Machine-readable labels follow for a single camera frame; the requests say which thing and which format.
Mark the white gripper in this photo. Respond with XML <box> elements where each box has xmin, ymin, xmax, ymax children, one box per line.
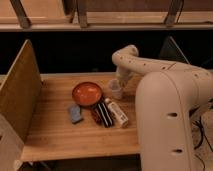
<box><xmin>112</xmin><ymin>67</ymin><xmax>132</xmax><ymax>92</ymax></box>

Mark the translucent white ceramic cup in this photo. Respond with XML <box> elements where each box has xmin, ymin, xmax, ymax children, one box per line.
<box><xmin>108</xmin><ymin>79</ymin><xmax>123</xmax><ymax>99</ymax></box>

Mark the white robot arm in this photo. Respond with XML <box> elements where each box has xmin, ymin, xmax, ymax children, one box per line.
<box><xmin>112</xmin><ymin>45</ymin><xmax>213</xmax><ymax>171</ymax></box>

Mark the orange ceramic bowl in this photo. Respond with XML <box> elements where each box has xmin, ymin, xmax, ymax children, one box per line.
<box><xmin>72</xmin><ymin>82</ymin><xmax>102</xmax><ymax>107</ymax></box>

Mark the black striped box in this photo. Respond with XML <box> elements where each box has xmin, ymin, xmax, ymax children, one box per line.
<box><xmin>97</xmin><ymin>102</ymin><xmax>113</xmax><ymax>127</ymax></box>

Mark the white bottle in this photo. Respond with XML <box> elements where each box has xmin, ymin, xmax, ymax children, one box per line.
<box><xmin>105</xmin><ymin>98</ymin><xmax>129</xmax><ymax>128</ymax></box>

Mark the dark red small object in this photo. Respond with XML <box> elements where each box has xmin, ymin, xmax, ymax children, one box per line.
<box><xmin>90</xmin><ymin>109</ymin><xmax>102</xmax><ymax>125</ymax></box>

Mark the blue sponge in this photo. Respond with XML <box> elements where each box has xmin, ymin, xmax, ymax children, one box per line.
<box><xmin>69</xmin><ymin>105</ymin><xmax>83</xmax><ymax>124</ymax></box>

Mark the dark right side panel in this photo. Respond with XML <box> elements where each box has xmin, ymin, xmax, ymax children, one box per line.
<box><xmin>159</xmin><ymin>36</ymin><xmax>189</xmax><ymax>63</ymax></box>

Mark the wooden side panel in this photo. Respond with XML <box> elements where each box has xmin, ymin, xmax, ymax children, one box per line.
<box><xmin>0</xmin><ymin>40</ymin><xmax>42</xmax><ymax>171</ymax></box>

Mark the wooden shelf rail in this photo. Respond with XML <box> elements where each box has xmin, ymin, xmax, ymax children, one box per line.
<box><xmin>0</xmin><ymin>0</ymin><xmax>213</xmax><ymax>32</ymax></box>

